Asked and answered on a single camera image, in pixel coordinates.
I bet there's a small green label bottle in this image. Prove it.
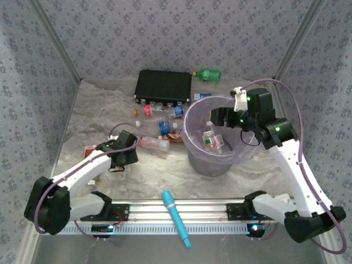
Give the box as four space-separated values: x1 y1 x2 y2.
202 130 218 151

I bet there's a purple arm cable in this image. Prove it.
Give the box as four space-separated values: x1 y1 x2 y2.
241 79 347 254
33 123 142 241

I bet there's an aluminium corner post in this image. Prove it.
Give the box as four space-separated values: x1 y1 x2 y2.
271 0 328 85
27 0 83 83

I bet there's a squat blue label bottle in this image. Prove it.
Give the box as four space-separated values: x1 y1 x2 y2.
164 105 185 119

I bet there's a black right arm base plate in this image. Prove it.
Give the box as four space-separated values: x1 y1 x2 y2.
226 203 259 221

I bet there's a red label crushed bottle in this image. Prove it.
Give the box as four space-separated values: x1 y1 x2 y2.
142 103 166 117

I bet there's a grey bin with purple liner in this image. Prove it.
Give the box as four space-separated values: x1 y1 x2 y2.
181 95 261 166

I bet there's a slotted cable duct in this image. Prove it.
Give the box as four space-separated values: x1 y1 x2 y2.
59 223 251 236

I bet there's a green plastic bottle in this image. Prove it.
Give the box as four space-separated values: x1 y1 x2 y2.
191 68 222 83

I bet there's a teal handheld tool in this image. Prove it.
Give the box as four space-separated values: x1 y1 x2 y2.
161 190 193 249

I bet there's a clear bottle white cap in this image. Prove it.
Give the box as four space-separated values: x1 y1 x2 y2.
136 117 166 127

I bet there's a grey metal bucket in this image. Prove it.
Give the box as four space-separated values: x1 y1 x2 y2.
188 150 234 177

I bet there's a black hard case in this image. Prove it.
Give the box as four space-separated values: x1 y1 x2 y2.
134 69 193 107

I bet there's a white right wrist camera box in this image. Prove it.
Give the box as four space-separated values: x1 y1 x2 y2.
230 87 248 112

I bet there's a white printed bracket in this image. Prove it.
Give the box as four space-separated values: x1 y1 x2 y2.
276 194 295 207

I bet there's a red cap clear bottle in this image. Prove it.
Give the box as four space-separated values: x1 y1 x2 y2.
139 136 171 152

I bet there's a blue label clear bottle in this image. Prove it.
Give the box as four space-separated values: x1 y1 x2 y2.
158 120 179 136

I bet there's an aluminium rail frame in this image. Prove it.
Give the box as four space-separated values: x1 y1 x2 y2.
65 199 289 224

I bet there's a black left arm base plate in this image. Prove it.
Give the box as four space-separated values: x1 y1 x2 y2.
80 203 130 222

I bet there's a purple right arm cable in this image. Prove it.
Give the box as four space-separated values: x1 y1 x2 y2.
241 79 347 254

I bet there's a small black controller board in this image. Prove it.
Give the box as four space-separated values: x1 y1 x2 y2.
246 223 266 239
91 224 115 239

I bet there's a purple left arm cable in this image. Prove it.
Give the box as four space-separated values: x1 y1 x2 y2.
33 123 142 241

